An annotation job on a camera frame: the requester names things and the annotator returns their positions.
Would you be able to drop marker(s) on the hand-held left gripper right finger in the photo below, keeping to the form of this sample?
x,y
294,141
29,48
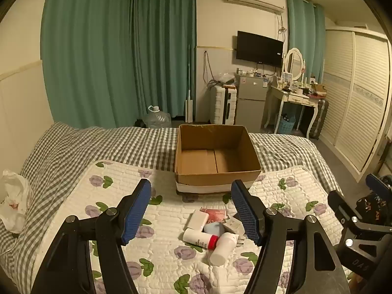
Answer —
x,y
245,214

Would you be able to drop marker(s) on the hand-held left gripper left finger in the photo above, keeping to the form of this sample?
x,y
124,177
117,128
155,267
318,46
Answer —
x,y
137,211

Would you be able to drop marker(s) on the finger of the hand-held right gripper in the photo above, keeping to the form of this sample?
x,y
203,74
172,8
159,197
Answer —
x,y
378,187
352,220

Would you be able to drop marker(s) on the light blue oval case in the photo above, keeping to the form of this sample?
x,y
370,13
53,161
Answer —
x,y
214,228

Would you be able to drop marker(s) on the white bottle with red cap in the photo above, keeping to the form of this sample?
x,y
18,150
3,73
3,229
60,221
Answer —
x,y
197,237

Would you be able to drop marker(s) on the brown cardboard box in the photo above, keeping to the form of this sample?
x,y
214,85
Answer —
x,y
214,141

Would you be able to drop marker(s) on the small white box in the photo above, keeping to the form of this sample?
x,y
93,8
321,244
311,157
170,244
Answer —
x,y
232,224

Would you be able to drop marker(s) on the dark patterned cloth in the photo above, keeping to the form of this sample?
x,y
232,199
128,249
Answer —
x,y
370,209

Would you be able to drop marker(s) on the white charger plug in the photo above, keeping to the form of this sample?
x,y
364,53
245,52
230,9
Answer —
x,y
239,241

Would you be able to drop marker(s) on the pink flat packet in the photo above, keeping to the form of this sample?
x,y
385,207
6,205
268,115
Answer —
x,y
216,213

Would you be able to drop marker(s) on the white cylindrical bottle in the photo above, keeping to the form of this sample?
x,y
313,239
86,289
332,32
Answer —
x,y
222,249

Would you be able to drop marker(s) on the white floral quilt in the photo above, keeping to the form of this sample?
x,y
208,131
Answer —
x,y
171,266

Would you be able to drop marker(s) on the small dark object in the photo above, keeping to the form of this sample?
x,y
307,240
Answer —
x,y
140,123

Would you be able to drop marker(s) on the dark suitcase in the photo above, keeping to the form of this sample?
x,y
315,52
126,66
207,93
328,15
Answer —
x,y
318,119

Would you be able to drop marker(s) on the white louvered wardrobe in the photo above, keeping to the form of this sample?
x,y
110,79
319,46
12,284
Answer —
x,y
352,98

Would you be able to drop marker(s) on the clear water jug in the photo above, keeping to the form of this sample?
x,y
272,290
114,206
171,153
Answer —
x,y
157,119

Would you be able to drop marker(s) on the blue laundry basket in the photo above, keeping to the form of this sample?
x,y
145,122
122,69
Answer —
x,y
286,126

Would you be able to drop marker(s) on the silver small fridge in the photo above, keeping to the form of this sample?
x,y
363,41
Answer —
x,y
249,104

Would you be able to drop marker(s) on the white suitcase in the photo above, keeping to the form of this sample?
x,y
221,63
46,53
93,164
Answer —
x,y
222,104

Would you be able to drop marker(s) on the small brown box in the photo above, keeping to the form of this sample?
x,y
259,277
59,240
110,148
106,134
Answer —
x,y
320,88

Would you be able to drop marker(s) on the white mop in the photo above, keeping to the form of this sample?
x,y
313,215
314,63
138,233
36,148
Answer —
x,y
189,107

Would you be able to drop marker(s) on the white dressing table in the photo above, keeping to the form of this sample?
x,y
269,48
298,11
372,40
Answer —
x,y
294,97

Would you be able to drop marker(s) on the white plastic bag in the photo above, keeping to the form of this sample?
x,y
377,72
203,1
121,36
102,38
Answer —
x,y
13,196

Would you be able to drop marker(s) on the clear plastic bag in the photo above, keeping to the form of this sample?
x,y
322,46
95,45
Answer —
x,y
226,79

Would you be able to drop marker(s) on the white oval mirror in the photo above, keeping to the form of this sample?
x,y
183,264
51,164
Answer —
x,y
294,62

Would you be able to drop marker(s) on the green curtain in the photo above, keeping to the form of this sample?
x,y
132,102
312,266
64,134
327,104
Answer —
x,y
303,30
88,52
165,49

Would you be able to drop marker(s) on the small photo frame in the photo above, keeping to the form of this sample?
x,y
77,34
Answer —
x,y
288,77

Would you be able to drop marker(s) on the black wall television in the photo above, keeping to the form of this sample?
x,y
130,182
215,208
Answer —
x,y
258,48

